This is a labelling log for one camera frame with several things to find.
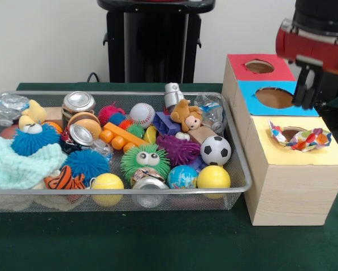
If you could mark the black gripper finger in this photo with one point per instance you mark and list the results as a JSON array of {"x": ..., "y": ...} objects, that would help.
[
  {"x": 300, "y": 84},
  {"x": 313, "y": 87}
]

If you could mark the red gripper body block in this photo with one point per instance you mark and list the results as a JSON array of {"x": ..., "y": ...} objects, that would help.
[{"x": 313, "y": 49}]

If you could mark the heart print cloth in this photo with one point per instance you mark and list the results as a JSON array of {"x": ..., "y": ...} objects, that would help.
[{"x": 310, "y": 140}]

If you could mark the brown plush teddy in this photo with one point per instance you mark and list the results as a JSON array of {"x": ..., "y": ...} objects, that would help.
[{"x": 186, "y": 114}]

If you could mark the mint green cloth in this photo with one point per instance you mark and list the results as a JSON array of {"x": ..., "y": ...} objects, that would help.
[{"x": 16, "y": 166}]

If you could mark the wooden box with three holes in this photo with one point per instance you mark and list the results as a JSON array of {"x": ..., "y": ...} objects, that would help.
[{"x": 293, "y": 186}]

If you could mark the clear mesh bin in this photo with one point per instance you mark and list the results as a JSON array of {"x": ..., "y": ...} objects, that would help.
[{"x": 61, "y": 206}]

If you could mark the black and white soccer ball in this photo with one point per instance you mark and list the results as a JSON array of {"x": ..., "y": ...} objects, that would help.
[{"x": 216, "y": 150}]

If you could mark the yellow ball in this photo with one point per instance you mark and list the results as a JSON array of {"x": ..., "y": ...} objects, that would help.
[
  {"x": 213, "y": 176},
  {"x": 107, "y": 182}
]

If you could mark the silver toy robot figure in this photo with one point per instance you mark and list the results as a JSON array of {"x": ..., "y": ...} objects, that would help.
[{"x": 172, "y": 93}]

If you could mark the small globe ball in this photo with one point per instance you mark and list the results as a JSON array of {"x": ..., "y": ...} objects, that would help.
[{"x": 182, "y": 176}]

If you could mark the green spiky ball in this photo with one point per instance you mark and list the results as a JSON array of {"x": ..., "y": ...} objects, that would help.
[{"x": 145, "y": 164}]

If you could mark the orange bumpy toy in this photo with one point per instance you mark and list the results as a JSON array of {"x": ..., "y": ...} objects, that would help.
[{"x": 121, "y": 135}]

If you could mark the dark green table cloth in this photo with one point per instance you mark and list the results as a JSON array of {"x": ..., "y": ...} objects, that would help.
[{"x": 157, "y": 243}]

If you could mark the blue spiky ball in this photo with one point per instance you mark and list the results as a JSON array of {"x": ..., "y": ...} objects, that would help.
[
  {"x": 34, "y": 141},
  {"x": 87, "y": 164}
]

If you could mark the orange tiger plush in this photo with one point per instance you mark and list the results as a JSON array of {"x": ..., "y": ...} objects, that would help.
[{"x": 64, "y": 179}]

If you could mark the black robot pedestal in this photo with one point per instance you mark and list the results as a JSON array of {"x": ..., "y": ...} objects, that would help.
[{"x": 152, "y": 45}]

